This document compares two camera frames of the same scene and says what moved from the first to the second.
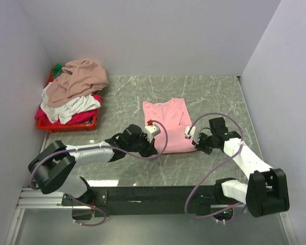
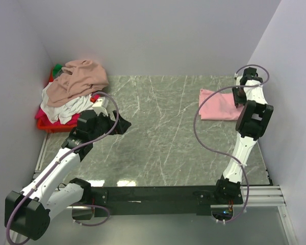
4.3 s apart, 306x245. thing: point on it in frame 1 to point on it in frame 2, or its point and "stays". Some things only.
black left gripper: (150, 149) to (121, 126)
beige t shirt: (80, 77) stays
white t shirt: (64, 112) stays
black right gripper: (200, 146) to (236, 99)
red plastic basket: (88, 124) stays
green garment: (57, 68) stays
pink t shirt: (174, 114) to (218, 106)
